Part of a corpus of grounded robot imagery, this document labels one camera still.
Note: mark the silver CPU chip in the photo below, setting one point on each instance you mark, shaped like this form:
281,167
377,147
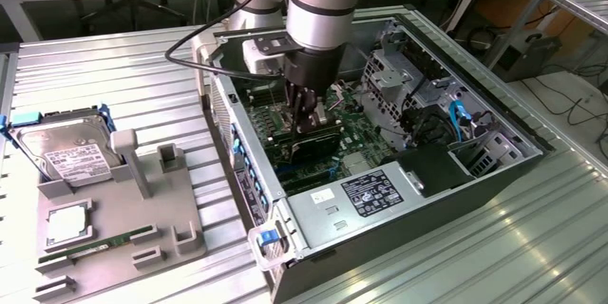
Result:
68,224

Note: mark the open black PC case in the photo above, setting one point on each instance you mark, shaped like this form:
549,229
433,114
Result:
380,247

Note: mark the metal slat table frame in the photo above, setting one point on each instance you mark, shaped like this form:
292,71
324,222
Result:
579,1

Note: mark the green RAM stick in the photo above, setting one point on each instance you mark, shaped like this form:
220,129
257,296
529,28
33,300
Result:
95,246

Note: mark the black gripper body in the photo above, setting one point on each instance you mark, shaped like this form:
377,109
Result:
313,69

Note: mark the black graphics card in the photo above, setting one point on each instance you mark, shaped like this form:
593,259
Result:
316,145

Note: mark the grey floor device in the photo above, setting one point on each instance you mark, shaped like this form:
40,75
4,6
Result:
523,58

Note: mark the black expansion slot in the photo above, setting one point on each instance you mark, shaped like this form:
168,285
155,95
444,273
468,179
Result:
305,180

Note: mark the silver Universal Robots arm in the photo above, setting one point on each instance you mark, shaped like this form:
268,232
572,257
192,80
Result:
317,5

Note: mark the grey power supply unit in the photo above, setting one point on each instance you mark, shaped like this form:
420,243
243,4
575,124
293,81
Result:
332,215

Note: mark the metal drive cage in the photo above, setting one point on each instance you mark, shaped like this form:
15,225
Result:
389,87

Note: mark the metal socket cover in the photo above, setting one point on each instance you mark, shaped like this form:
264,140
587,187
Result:
336,99

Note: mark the silver chipset heatsink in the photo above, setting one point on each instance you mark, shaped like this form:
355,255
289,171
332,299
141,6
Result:
359,161

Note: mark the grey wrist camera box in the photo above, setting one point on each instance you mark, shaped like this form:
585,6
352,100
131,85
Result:
261,58

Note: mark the grey parts rack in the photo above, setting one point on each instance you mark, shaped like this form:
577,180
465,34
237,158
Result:
143,218

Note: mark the blue disk caddy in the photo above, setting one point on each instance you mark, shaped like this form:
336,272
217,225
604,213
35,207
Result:
24,119

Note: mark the green motherboard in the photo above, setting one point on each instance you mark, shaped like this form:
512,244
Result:
360,133

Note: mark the silver hard disk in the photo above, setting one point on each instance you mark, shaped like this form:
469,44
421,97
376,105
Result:
61,151

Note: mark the blue case latch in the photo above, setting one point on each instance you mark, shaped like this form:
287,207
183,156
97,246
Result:
267,238

